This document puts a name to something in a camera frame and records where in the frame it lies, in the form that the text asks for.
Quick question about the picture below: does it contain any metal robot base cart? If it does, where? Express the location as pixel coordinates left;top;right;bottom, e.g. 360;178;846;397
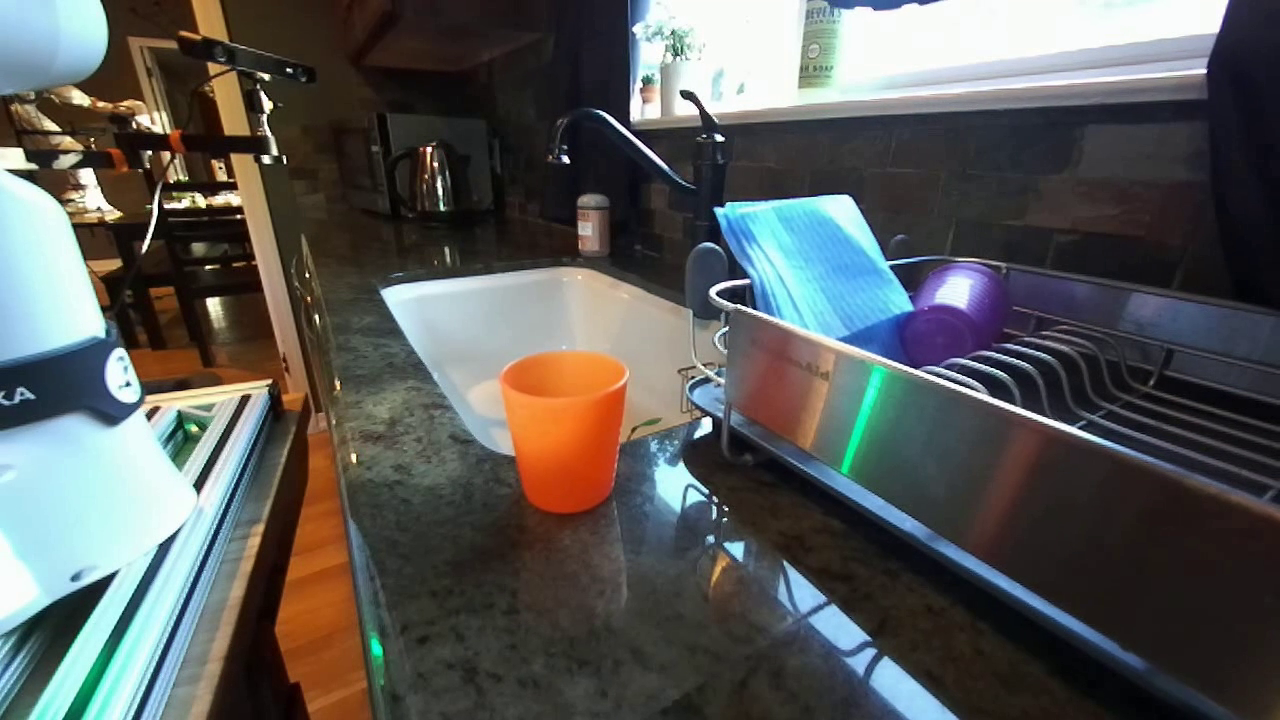
0;377;313;720

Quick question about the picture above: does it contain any white window sill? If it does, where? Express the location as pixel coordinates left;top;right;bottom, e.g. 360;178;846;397
627;61;1222;130

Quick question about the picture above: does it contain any orange plastic cup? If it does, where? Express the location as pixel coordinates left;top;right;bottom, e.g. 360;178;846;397
498;348;631;521

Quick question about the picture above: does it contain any white kitchen sink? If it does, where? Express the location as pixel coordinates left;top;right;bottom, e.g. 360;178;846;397
376;264;738;461

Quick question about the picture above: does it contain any blue plastic plate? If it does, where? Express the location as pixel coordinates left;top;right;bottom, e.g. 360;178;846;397
714;190;921;344

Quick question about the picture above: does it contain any dark kitchen faucet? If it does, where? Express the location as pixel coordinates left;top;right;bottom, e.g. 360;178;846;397
546;87;738;318

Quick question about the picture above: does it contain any dark blue curtain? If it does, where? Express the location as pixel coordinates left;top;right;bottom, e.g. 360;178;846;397
1206;0;1280;312
556;0;648;225

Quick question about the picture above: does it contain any potted plant in white pot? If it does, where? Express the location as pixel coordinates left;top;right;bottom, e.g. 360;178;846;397
635;15;699;122

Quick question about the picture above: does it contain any purple plastic cup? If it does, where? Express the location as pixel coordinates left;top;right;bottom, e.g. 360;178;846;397
851;260;1016;373

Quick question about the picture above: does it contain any green label soap bottle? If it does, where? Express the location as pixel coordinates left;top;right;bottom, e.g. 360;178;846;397
797;0;850;93

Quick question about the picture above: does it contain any stainless steel dish rack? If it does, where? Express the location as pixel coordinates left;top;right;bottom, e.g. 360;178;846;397
686;251;1280;720

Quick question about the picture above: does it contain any dark wooden dining table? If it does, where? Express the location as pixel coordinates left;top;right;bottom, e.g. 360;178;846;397
76;184;269;366

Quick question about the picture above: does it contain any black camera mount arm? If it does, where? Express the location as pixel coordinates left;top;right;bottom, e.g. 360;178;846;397
173;28;320;171

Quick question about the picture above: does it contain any white window frame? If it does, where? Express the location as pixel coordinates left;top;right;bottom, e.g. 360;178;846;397
625;0;1231;96

